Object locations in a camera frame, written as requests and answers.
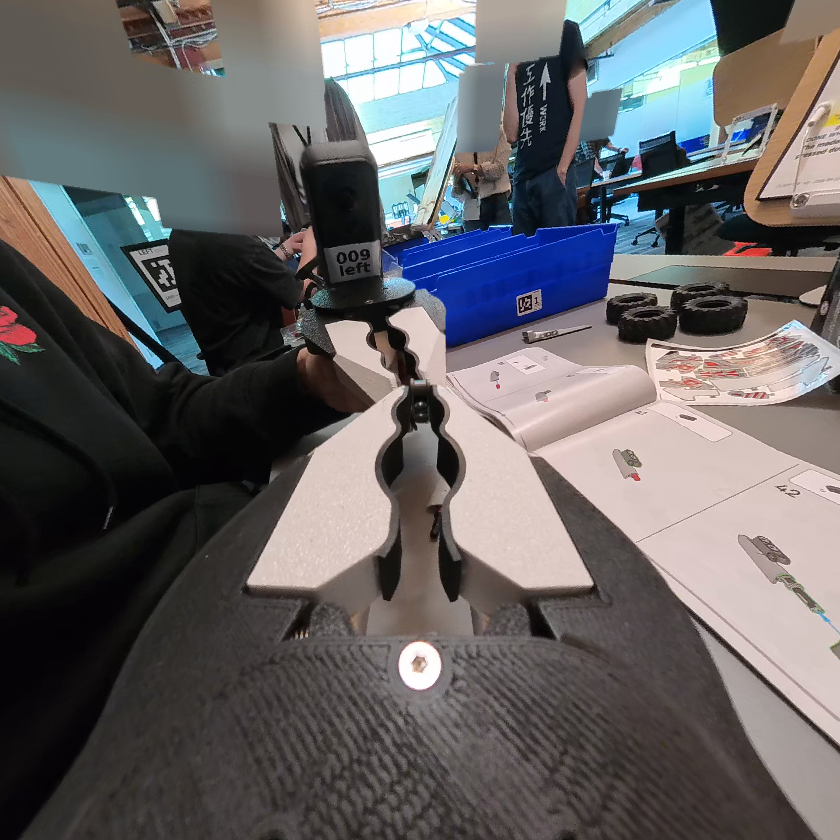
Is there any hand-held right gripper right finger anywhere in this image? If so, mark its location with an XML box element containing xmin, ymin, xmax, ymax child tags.
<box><xmin>420</xmin><ymin>384</ymin><xmax>596</xmax><ymax>636</ymax></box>

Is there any person's left forearm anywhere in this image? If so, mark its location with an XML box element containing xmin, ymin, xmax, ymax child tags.
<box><xmin>154</xmin><ymin>348</ymin><xmax>349</xmax><ymax>488</ymax></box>

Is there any white toy blade piece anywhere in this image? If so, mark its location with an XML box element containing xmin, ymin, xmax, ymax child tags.
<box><xmin>425</xmin><ymin>487</ymin><xmax>454</xmax><ymax>543</ymax></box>

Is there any dark grey toy connector piece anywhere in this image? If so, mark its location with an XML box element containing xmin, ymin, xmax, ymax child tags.
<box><xmin>408</xmin><ymin>376</ymin><xmax>435</xmax><ymax>435</ymax></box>

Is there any grey toy blade piece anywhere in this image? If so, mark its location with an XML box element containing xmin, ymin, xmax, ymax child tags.
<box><xmin>521</xmin><ymin>324</ymin><xmax>593</xmax><ymax>344</ymax></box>

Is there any white tablet stand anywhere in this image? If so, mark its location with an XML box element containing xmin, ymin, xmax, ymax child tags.
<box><xmin>722</xmin><ymin>104</ymin><xmax>780</xmax><ymax>160</ymax></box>

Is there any red grey sticker sheet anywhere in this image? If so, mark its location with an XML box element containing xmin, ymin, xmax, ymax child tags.
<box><xmin>646</xmin><ymin>319</ymin><xmax>840</xmax><ymax>405</ymax></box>

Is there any white paper sign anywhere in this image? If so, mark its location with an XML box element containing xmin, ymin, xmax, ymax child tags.
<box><xmin>756</xmin><ymin>66</ymin><xmax>840</xmax><ymax>202</ymax></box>

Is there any long wooden desk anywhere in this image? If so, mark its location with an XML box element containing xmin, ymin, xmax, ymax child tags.
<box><xmin>577</xmin><ymin>154</ymin><xmax>766</xmax><ymax>254</ymax></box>

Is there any blue plastic bin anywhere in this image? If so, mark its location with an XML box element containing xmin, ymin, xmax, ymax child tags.
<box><xmin>382</xmin><ymin>226</ymin><xmax>513</xmax><ymax>265</ymax></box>
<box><xmin>434</xmin><ymin>224</ymin><xmax>620</xmax><ymax>349</ymax></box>
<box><xmin>400</xmin><ymin>227</ymin><xmax>546</xmax><ymax>291</ymax></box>

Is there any black white marker sign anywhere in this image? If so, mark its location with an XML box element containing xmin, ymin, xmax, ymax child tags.
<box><xmin>120</xmin><ymin>239</ymin><xmax>182</xmax><ymax>313</ymax></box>

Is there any black toy tyre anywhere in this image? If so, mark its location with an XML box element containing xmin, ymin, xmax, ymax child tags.
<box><xmin>670</xmin><ymin>281</ymin><xmax>731</xmax><ymax>311</ymax></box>
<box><xmin>679</xmin><ymin>295</ymin><xmax>749</xmax><ymax>336</ymax></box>
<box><xmin>605</xmin><ymin>292</ymin><xmax>659</xmax><ymax>326</ymax></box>
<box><xmin>617</xmin><ymin>305</ymin><xmax>679</xmax><ymax>344</ymax></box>

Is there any person's black hoodie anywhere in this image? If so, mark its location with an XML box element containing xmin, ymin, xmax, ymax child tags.
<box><xmin>0</xmin><ymin>239</ymin><xmax>316</xmax><ymax>840</ymax></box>

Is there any white instruction booklet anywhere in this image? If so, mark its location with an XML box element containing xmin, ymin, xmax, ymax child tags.
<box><xmin>445</xmin><ymin>346</ymin><xmax>840</xmax><ymax>750</ymax></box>

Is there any white board easel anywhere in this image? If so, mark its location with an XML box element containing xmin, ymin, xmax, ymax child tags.
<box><xmin>419</xmin><ymin>97</ymin><xmax>462</xmax><ymax>228</ymax></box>

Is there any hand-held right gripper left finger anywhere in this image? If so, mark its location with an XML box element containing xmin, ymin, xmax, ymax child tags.
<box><xmin>245</xmin><ymin>386</ymin><xmax>414</xmax><ymax>636</ymax></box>

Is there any person's left hand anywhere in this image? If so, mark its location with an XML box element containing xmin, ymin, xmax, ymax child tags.
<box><xmin>295</xmin><ymin>346</ymin><xmax>376</xmax><ymax>416</ymax></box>

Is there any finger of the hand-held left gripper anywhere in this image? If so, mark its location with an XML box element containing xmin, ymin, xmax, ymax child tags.
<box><xmin>323</xmin><ymin>318</ymin><xmax>403</xmax><ymax>411</ymax></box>
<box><xmin>388</xmin><ymin>307</ymin><xmax>448</xmax><ymax>391</ymax></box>

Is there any wooden sign board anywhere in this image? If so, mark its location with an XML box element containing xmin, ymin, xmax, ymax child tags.
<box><xmin>743</xmin><ymin>29</ymin><xmax>840</xmax><ymax>228</ymax></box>

